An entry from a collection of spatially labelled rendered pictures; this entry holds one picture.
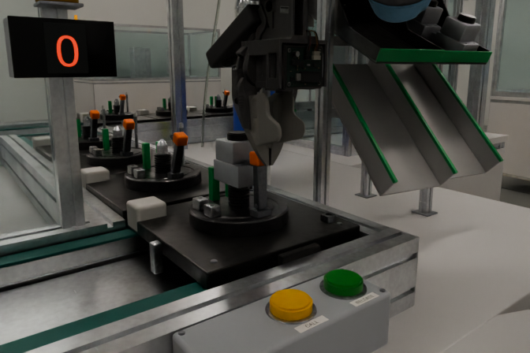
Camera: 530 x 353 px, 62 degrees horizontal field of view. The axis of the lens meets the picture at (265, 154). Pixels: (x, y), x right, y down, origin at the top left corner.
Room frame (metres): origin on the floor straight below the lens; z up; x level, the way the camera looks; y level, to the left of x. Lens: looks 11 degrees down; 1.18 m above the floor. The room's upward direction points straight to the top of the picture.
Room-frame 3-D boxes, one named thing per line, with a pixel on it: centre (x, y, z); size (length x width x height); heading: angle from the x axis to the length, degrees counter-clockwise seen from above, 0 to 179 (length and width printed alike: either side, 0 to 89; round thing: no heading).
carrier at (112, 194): (0.80, 0.19, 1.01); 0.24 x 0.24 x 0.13; 37
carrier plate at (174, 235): (0.60, 0.04, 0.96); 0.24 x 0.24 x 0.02; 37
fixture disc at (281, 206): (0.60, 0.04, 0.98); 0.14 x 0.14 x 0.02
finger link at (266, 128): (0.52, 0.00, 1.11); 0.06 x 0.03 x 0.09; 37
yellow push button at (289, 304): (0.37, -0.02, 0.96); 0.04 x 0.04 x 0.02
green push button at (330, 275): (0.42, -0.08, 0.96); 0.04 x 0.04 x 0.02
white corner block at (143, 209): (0.62, 0.17, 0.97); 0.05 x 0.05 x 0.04; 37
